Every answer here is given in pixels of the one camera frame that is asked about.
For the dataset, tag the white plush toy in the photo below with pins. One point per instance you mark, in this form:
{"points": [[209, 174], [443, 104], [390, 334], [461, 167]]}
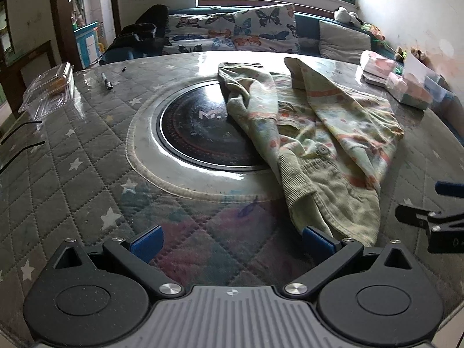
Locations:
{"points": [[344, 14]]}

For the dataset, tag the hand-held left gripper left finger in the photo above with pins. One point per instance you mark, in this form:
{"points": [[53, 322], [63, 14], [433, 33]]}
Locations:
{"points": [[147, 243]]}

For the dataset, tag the pink tissue pack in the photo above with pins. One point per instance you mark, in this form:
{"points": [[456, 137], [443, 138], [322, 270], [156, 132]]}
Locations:
{"points": [[377, 63]]}

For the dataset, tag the clear plastic storage box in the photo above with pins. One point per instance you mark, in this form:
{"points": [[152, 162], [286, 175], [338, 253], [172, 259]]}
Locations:
{"points": [[409, 92]]}

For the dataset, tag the blue cabinet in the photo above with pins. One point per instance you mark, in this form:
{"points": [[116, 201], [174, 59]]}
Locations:
{"points": [[87, 43]]}

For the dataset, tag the black marker pen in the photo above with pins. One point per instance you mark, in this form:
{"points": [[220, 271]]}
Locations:
{"points": [[107, 82]]}

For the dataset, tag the butterfly print pillow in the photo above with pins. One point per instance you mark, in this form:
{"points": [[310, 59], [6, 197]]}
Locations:
{"points": [[195, 45], [203, 23], [268, 25]]}

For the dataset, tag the grey cushion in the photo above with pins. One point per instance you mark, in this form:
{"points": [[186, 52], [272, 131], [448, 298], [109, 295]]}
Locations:
{"points": [[344, 41]]}

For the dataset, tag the white paper sheet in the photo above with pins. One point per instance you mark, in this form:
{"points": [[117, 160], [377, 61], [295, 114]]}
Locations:
{"points": [[415, 65]]}

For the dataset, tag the dark wooden door frame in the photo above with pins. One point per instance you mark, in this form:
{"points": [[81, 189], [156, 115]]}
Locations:
{"points": [[61, 7]]}

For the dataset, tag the black bag on sofa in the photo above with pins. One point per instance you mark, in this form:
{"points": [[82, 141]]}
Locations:
{"points": [[134, 34]]}

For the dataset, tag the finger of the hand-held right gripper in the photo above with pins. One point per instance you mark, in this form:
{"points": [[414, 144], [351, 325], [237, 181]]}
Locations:
{"points": [[409, 213], [449, 188]]}

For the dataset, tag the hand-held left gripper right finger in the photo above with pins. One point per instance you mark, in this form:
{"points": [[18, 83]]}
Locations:
{"points": [[319, 243]]}

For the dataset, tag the grey quilted star table cover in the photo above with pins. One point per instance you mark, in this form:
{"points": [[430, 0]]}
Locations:
{"points": [[72, 145]]}

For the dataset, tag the clear plastic food container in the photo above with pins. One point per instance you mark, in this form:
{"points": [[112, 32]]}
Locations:
{"points": [[47, 90]]}

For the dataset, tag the blue sofa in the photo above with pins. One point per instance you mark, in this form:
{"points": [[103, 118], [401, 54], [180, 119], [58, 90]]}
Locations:
{"points": [[308, 25]]}

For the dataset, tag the green printed jacket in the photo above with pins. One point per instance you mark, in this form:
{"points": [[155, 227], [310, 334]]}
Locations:
{"points": [[326, 174]]}

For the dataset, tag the dark wooden console table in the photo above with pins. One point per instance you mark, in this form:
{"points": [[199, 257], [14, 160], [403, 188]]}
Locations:
{"points": [[36, 49]]}

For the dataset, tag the black round induction cooktop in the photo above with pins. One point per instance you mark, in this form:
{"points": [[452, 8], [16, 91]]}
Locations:
{"points": [[195, 130]]}

